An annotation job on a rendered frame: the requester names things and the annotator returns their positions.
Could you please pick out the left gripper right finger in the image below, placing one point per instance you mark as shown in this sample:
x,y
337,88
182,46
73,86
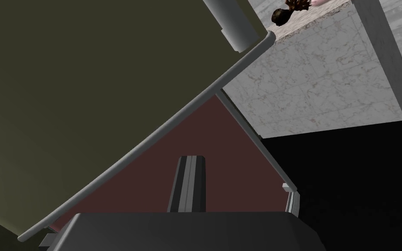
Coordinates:
x,y
198,188

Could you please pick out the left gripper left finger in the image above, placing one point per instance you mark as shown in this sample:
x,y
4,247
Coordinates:
x,y
180,188

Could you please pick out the olive green cupboard door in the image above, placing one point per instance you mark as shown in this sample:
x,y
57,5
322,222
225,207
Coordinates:
x,y
65,87

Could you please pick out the grey cylinder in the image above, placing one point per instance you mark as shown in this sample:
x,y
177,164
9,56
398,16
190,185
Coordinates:
x,y
234,24

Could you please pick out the grey marble counter block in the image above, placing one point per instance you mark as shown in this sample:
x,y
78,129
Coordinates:
x,y
326,76

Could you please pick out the dark brown lumpy object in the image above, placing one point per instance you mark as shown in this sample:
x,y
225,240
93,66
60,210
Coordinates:
x,y
281,15

